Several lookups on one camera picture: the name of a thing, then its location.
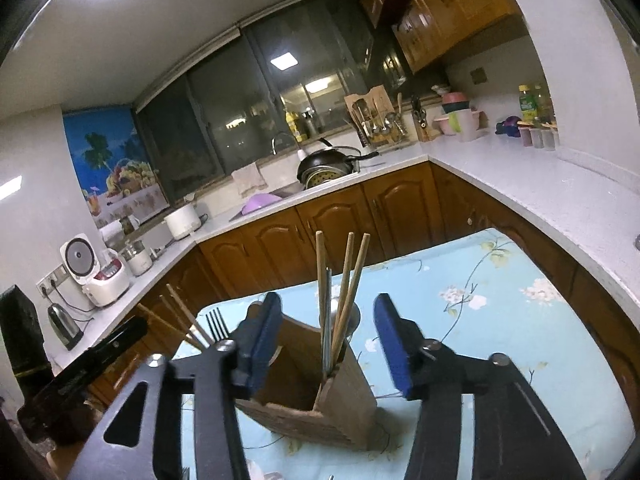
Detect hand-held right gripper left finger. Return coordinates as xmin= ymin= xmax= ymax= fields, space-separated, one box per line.
xmin=66 ymin=291 xmax=284 ymax=480

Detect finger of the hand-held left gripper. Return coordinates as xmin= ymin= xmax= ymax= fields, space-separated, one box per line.
xmin=47 ymin=316 xmax=149 ymax=398

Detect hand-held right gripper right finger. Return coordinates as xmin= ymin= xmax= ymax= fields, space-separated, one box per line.
xmin=373 ymin=293 xmax=587 ymax=480

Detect wooden utensil holder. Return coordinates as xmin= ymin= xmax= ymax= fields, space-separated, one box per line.
xmin=234 ymin=304 xmax=379 ymax=450

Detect wooden chopstick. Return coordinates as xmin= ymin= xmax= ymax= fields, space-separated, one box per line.
xmin=330 ymin=232 xmax=356 ymax=361
xmin=336 ymin=233 xmax=372 ymax=356
xmin=136 ymin=303 xmax=201 ymax=351
xmin=159 ymin=295 xmax=203 ymax=349
xmin=166 ymin=284 xmax=212 ymax=350

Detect dish rack with utensils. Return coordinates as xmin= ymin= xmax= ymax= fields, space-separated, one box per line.
xmin=343 ymin=86 xmax=409 ymax=149

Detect stainless electric kettle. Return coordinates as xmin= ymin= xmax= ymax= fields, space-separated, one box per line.
xmin=47 ymin=302 xmax=84 ymax=352

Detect black metal fork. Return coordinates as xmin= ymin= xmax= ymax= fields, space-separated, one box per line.
xmin=206 ymin=307 xmax=232 ymax=352

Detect metal spoon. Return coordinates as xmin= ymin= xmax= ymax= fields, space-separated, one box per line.
xmin=334 ymin=301 xmax=362 ymax=348

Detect white and red rice cooker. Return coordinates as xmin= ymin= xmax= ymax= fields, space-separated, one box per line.
xmin=82 ymin=255 xmax=134 ymax=309

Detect floral blue tablecloth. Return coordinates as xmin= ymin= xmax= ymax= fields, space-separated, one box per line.
xmin=172 ymin=227 xmax=636 ymax=480

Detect white round-lid rice cooker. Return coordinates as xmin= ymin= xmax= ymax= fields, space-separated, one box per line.
xmin=60 ymin=232 xmax=102 ymax=312

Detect glass jar blender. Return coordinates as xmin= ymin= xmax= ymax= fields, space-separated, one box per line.
xmin=122 ymin=239 xmax=154 ymax=277

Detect purple plastic basin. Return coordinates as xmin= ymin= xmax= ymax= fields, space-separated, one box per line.
xmin=241 ymin=194 xmax=282 ymax=214

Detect wooden base cabinets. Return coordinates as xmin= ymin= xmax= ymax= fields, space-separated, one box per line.
xmin=75 ymin=160 xmax=640 ymax=441

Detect white electric pot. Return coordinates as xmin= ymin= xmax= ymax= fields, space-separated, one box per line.
xmin=163 ymin=203 xmax=197 ymax=241

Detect beige dish cloth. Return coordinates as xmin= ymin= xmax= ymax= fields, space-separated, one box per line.
xmin=230 ymin=162 xmax=269 ymax=199

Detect perforated metal steamer plate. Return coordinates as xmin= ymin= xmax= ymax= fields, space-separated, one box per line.
xmin=304 ymin=167 xmax=347 ymax=190

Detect black wok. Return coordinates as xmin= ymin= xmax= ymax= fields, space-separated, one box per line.
xmin=296 ymin=145 xmax=381 ymax=184

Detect metal sink faucet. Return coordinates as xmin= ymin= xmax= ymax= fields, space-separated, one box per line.
xmin=271 ymin=131 xmax=302 ymax=157

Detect yellow detergent bottle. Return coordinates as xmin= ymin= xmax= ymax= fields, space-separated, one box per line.
xmin=284 ymin=109 xmax=304 ymax=144

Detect pink plastic basin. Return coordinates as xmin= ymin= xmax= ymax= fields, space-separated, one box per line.
xmin=433 ymin=110 xmax=490 ymax=137

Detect wooden knife block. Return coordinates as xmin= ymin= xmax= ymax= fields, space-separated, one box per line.
xmin=409 ymin=94 xmax=439 ymax=142

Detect white plastic cup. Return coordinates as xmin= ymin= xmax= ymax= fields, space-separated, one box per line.
xmin=456 ymin=108 xmax=481 ymax=144

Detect dark sliding window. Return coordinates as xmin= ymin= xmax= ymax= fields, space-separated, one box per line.
xmin=131 ymin=0 xmax=416 ymax=207

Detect purple small container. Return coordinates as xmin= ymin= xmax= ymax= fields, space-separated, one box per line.
xmin=495 ymin=115 xmax=524 ymax=137

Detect row of seasoning jars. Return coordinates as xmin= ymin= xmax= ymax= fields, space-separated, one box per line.
xmin=518 ymin=121 xmax=557 ymax=152

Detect cooking oil bottle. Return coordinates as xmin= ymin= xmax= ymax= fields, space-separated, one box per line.
xmin=517 ymin=84 xmax=539 ymax=122

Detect white wall socket strip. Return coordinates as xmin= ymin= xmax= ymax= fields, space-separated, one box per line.
xmin=36 ymin=267 xmax=69 ymax=297

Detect fruit wall poster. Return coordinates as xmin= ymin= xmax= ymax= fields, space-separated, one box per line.
xmin=62 ymin=107 xmax=162 ymax=217

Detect wooden wall cabinets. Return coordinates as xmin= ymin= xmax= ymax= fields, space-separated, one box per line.
xmin=336 ymin=0 xmax=518 ymax=75

